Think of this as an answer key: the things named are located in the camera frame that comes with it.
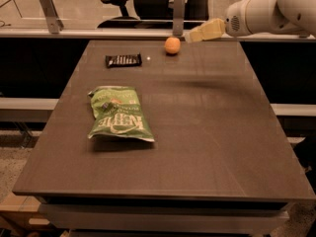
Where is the orange fruit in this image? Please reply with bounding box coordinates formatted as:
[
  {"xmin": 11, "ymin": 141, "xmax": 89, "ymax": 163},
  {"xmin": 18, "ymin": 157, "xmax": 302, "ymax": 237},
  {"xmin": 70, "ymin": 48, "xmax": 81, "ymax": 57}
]
[{"xmin": 164, "ymin": 37, "xmax": 181, "ymax": 54}]

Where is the left metal bracket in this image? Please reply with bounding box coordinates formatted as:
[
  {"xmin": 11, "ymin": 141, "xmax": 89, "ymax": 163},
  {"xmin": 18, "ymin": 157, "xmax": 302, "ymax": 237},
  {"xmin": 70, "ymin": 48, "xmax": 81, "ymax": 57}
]
[{"xmin": 39, "ymin": 0, "xmax": 63, "ymax": 34}]

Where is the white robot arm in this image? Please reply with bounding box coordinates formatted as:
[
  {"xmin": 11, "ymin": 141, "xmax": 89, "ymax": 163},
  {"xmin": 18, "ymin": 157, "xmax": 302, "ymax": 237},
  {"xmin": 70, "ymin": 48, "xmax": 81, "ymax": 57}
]
[{"xmin": 185, "ymin": 0, "xmax": 316, "ymax": 42}]

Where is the green jalapeno chip bag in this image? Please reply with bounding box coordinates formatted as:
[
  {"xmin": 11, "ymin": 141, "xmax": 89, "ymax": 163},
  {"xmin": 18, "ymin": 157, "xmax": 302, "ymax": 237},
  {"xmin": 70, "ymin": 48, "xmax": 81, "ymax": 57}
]
[{"xmin": 88, "ymin": 86, "xmax": 154, "ymax": 142}]

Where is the wooden box under table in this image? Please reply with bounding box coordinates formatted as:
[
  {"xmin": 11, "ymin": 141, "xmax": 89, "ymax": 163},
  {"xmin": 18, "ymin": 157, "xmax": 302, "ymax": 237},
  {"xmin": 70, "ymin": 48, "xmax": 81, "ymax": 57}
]
[{"xmin": 0, "ymin": 193, "xmax": 54, "ymax": 237}]

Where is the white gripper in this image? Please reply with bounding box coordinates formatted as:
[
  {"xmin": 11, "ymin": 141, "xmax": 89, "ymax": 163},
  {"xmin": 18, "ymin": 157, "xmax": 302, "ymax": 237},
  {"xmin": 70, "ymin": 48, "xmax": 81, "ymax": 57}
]
[{"xmin": 185, "ymin": 0, "xmax": 251, "ymax": 42}]

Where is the black chocolate bar wrapper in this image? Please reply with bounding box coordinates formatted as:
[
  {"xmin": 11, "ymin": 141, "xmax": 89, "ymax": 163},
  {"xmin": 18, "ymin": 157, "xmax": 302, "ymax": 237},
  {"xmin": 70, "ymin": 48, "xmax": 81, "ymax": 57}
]
[{"xmin": 105, "ymin": 53, "xmax": 142, "ymax": 68}]

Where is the metal bracket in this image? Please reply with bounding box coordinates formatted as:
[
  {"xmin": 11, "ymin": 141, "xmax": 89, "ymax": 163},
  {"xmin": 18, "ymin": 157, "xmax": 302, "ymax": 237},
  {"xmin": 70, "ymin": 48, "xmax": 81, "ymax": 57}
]
[
  {"xmin": 173, "ymin": 0, "xmax": 186, "ymax": 37},
  {"xmin": 39, "ymin": 0, "xmax": 63, "ymax": 34}
]

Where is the middle metal bracket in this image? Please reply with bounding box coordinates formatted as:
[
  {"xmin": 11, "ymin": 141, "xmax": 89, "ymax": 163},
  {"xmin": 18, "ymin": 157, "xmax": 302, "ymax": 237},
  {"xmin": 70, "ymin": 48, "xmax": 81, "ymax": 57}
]
[{"xmin": 173, "ymin": 0, "xmax": 186, "ymax": 37}]

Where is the black office chair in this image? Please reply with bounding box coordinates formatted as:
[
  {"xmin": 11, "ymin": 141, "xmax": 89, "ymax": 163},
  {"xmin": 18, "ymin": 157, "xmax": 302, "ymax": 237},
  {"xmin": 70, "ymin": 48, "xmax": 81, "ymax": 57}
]
[{"xmin": 98, "ymin": 0, "xmax": 209, "ymax": 30}]

